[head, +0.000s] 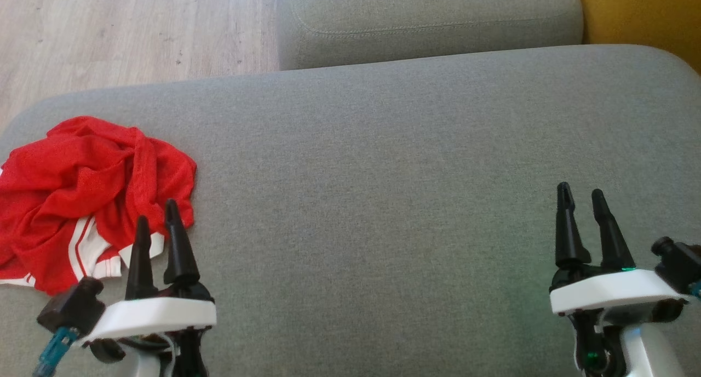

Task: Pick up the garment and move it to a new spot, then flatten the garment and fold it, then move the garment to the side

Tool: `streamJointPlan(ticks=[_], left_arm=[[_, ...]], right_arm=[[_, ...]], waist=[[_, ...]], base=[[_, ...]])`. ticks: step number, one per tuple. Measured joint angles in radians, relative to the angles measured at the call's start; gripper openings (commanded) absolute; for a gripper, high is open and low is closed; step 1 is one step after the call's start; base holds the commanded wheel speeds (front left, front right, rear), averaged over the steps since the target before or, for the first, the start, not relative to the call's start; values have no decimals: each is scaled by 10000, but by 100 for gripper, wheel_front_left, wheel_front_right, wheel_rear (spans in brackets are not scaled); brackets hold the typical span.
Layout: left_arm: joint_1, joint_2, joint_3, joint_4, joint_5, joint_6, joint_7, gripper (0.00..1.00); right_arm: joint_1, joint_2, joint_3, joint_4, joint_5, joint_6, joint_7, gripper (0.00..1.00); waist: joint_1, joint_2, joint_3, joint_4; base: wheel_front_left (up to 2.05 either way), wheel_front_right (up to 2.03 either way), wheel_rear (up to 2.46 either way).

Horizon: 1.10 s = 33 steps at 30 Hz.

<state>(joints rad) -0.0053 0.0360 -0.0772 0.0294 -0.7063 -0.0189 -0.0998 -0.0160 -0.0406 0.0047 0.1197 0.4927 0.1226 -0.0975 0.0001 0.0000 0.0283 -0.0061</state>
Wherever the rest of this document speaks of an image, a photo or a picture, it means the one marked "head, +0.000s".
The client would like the large yellow sofa backrest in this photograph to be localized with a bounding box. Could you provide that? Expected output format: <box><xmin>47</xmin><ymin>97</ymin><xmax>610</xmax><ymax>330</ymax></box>
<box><xmin>574</xmin><ymin>0</ymin><xmax>701</xmax><ymax>75</ymax></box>

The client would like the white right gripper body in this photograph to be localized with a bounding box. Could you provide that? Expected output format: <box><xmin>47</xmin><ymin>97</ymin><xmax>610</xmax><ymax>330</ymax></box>
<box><xmin>549</xmin><ymin>263</ymin><xmax>686</xmax><ymax>377</ymax></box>

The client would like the red white number jersey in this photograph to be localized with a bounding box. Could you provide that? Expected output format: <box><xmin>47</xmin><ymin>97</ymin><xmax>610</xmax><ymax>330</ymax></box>
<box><xmin>11</xmin><ymin>116</ymin><xmax>197</xmax><ymax>295</ymax></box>

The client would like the grey sofa seat cushion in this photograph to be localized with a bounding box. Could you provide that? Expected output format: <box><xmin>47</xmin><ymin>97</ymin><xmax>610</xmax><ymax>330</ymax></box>
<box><xmin>277</xmin><ymin>0</ymin><xmax>584</xmax><ymax>71</ymax></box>

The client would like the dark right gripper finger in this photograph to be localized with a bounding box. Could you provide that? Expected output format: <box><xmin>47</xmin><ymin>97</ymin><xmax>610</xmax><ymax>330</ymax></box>
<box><xmin>555</xmin><ymin>182</ymin><xmax>592</xmax><ymax>269</ymax></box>
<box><xmin>591</xmin><ymin>188</ymin><xmax>637</xmax><ymax>272</ymax></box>

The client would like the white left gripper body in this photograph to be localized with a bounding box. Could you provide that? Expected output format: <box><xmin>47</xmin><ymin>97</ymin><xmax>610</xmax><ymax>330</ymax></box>
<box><xmin>77</xmin><ymin>282</ymin><xmax>217</xmax><ymax>377</ymax></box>

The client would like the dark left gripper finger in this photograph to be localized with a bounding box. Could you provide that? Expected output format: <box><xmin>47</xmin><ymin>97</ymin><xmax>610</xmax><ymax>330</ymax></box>
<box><xmin>125</xmin><ymin>215</ymin><xmax>158</xmax><ymax>301</ymax></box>
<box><xmin>163</xmin><ymin>198</ymin><xmax>201</xmax><ymax>287</ymax></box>

